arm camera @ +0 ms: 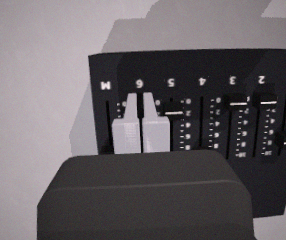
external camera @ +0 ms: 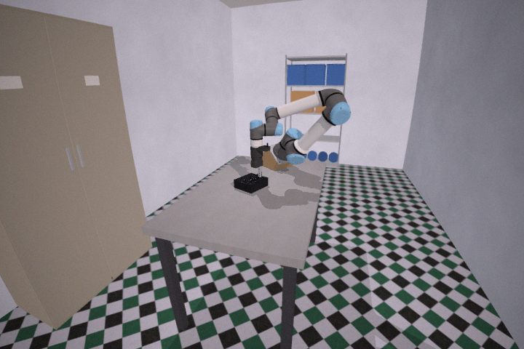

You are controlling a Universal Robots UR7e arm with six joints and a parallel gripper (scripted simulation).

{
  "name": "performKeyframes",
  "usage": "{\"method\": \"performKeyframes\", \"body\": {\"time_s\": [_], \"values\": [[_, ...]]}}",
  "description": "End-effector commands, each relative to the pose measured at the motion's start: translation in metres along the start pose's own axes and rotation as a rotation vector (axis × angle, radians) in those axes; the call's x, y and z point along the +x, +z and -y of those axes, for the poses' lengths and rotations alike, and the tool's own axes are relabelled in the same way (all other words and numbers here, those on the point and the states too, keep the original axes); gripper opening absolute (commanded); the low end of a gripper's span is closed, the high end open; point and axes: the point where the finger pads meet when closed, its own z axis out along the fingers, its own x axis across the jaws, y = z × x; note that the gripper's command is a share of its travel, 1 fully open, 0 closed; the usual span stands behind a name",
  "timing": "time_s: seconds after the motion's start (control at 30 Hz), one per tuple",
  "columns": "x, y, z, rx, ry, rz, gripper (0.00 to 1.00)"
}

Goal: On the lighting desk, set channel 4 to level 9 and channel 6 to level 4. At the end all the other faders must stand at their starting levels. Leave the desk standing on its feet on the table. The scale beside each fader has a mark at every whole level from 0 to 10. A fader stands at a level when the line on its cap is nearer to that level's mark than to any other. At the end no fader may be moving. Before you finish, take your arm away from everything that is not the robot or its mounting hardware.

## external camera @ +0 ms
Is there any black lighting desk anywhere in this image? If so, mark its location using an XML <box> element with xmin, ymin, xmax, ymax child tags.
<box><xmin>234</xmin><ymin>173</ymin><xmax>269</xmax><ymax>193</ymax></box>

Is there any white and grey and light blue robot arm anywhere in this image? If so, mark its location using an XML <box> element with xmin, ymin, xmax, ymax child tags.
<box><xmin>250</xmin><ymin>89</ymin><xmax>351</xmax><ymax>164</ymax></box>

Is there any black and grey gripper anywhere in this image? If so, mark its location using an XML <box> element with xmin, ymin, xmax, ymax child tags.
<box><xmin>250</xmin><ymin>140</ymin><xmax>270</xmax><ymax>177</ymax></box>

